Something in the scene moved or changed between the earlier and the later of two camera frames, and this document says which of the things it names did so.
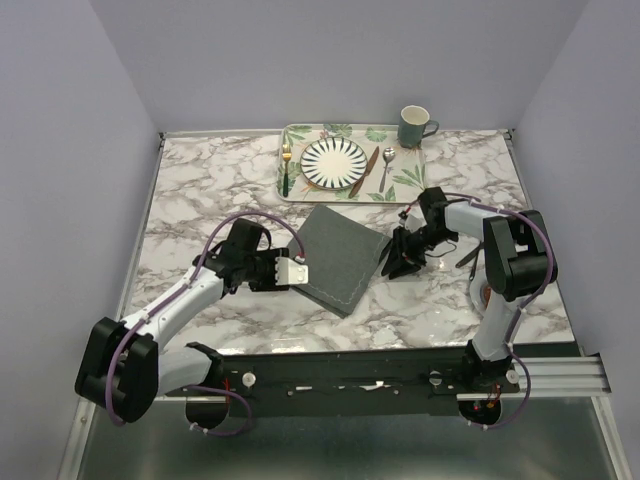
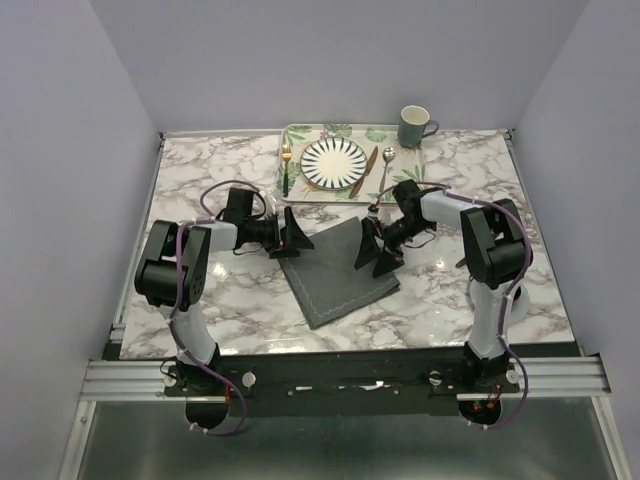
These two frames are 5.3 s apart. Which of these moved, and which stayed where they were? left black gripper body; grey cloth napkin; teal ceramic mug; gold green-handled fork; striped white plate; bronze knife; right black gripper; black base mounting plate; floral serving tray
Moved: grey cloth napkin; left black gripper body; right black gripper
Stayed: floral serving tray; striped white plate; gold green-handled fork; black base mounting plate; teal ceramic mug; bronze knife
